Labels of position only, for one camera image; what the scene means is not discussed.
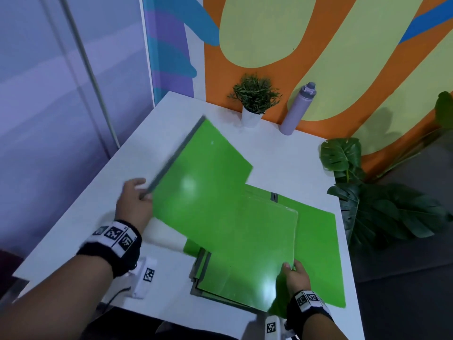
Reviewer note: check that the person's left forearm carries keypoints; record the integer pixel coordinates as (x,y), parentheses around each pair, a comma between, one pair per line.
(56,300)

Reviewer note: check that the person's left thumb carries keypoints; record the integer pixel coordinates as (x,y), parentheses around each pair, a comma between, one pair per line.
(147,197)

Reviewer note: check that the translucent green folder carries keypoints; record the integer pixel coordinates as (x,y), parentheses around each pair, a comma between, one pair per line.
(254,251)

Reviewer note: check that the large monstera plant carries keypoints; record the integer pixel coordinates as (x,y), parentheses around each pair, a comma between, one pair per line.
(378,208)

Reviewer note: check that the green folder with dark edge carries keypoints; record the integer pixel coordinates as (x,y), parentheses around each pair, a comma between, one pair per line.
(198,279)

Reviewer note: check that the small plant in white pot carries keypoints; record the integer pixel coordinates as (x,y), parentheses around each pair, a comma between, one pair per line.
(254,99)

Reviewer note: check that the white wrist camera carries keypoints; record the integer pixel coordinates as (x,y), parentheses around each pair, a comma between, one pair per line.
(271,327)
(145,277)

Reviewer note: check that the black right wristband with markers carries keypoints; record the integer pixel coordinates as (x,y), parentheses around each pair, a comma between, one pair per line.
(308,306)

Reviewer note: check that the person's right hand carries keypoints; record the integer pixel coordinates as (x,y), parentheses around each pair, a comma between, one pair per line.
(299,281)

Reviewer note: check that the person's left hand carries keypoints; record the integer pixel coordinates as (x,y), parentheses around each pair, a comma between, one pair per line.
(132,207)

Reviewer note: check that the green plastic folder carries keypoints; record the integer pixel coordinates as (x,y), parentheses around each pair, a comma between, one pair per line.
(318,251)

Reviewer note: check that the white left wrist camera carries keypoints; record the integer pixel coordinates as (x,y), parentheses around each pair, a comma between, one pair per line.
(145,277)

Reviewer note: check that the person's right thumb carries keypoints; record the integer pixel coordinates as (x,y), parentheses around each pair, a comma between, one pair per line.
(286,268)

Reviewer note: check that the purple water bottle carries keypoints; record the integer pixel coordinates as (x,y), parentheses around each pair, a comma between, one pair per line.
(297,109)

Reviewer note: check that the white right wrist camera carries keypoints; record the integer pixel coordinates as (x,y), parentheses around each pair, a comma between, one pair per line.
(271,327)

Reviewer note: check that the black left wristband with markers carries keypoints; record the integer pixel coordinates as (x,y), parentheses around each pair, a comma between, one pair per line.
(113,244)

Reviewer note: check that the green folder with grey spine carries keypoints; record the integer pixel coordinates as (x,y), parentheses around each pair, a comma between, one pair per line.
(201,177)

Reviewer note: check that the grey metal pole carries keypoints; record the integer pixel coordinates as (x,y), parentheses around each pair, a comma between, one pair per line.
(90,72)

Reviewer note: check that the person's right forearm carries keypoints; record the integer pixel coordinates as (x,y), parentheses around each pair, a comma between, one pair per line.
(324,327)

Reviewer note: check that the black wristband with markers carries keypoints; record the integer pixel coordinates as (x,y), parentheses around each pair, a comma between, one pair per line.
(113,244)
(308,306)

